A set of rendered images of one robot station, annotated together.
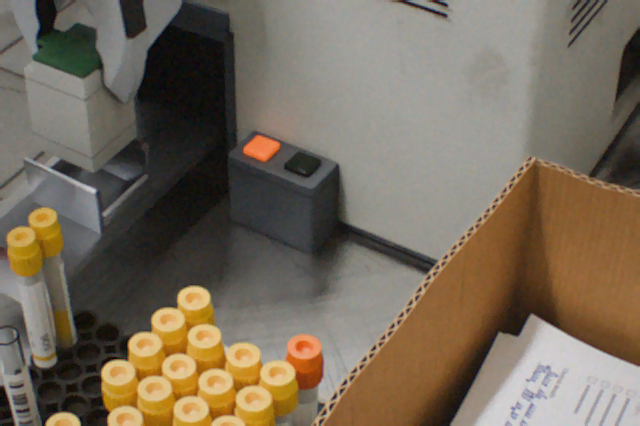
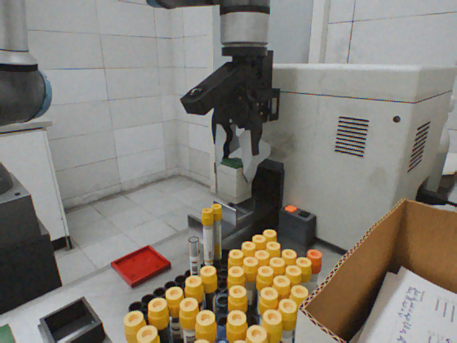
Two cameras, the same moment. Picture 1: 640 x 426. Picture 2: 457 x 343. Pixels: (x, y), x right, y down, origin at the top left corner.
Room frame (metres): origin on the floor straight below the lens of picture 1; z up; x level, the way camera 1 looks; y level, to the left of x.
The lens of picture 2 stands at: (0.12, 0.03, 1.18)
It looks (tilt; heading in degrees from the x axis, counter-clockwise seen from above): 20 degrees down; 14
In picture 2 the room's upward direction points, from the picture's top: straight up
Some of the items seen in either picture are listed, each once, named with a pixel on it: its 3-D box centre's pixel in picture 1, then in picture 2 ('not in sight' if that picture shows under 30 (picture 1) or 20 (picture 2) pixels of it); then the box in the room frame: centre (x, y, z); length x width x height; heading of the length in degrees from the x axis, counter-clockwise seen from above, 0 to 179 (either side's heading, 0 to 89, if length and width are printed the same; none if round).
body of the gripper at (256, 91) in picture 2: not in sight; (246, 87); (0.60, 0.12, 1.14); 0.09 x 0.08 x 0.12; 149
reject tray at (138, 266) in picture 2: not in sight; (140, 264); (0.45, 0.26, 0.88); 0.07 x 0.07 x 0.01; 59
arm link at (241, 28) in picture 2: not in sight; (243, 33); (0.60, 0.13, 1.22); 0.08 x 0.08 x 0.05
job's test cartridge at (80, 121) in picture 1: (81, 97); (234, 180); (0.58, 0.14, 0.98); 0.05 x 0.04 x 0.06; 59
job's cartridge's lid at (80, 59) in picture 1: (75, 48); (234, 162); (0.58, 0.14, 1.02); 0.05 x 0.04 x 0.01; 59
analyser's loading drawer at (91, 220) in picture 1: (113, 165); (241, 208); (0.60, 0.12, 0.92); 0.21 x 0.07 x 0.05; 149
